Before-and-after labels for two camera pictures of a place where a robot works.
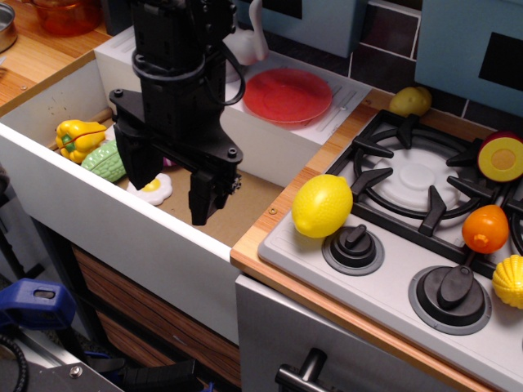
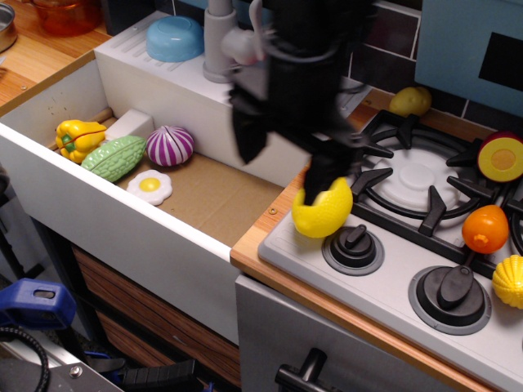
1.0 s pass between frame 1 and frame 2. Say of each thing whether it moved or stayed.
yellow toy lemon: stayed
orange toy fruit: stayed
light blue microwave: stayed
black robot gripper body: moved
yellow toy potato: stayed
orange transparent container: stayed
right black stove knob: stayed
